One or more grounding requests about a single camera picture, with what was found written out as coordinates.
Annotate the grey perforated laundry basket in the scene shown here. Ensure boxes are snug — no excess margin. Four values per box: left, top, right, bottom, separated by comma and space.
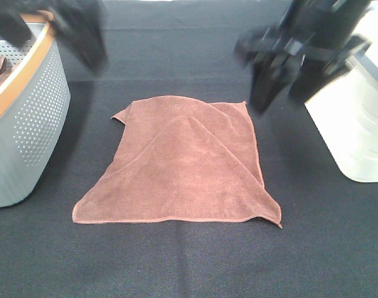
0, 11, 71, 208

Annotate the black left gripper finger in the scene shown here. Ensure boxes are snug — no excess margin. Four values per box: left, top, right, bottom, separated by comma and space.
0, 11, 32, 47

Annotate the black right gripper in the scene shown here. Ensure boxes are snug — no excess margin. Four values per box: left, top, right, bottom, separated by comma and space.
234, 1, 371, 114

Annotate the brown microfibre towel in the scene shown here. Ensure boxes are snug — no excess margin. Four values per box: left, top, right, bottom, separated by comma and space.
72, 96, 282, 226

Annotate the white plastic basket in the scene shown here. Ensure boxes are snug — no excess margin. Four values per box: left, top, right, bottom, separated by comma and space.
305, 1, 378, 183

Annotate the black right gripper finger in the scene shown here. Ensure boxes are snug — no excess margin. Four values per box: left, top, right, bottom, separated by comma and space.
50, 2, 107, 74

